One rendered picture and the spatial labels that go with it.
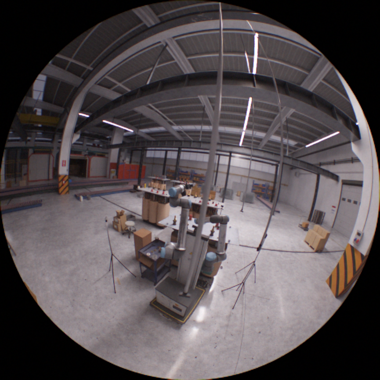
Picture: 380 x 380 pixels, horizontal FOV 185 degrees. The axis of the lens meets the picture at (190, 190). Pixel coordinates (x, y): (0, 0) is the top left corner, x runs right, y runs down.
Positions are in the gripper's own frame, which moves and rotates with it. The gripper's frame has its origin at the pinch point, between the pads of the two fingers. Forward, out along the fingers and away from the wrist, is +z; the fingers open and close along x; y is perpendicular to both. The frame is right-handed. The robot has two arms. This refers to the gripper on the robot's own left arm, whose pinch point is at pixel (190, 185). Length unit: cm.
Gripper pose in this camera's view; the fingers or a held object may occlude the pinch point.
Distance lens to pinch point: 143.2
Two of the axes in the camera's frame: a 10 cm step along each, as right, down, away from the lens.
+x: -7.9, 1.6, 5.9
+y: -2.7, -9.6, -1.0
